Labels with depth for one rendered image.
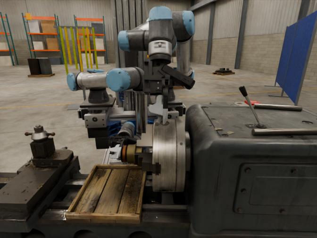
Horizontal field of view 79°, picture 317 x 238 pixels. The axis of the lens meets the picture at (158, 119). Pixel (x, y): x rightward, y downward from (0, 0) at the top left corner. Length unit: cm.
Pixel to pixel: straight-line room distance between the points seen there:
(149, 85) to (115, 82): 43
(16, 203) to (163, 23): 84
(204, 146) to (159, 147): 18
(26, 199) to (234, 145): 80
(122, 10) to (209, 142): 121
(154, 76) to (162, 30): 14
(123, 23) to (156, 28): 95
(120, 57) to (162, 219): 114
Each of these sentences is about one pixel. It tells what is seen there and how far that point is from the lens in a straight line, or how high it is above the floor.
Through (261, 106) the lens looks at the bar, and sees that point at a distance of 103.
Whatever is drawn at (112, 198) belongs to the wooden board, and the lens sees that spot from 97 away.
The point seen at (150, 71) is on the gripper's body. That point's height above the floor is 146.
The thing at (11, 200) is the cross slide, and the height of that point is 97.
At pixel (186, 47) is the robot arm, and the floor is 153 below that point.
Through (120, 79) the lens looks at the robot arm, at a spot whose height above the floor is 138.
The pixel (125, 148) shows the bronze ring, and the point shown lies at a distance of 86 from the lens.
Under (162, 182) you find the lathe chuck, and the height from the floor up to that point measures 105.
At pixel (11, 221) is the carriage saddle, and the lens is 98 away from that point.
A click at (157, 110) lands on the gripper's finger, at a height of 134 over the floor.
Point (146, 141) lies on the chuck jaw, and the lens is 87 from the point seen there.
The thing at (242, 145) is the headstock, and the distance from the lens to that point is 66.
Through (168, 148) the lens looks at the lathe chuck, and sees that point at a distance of 72.
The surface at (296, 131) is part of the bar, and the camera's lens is 77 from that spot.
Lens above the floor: 152
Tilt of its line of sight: 20 degrees down
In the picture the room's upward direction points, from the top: straight up
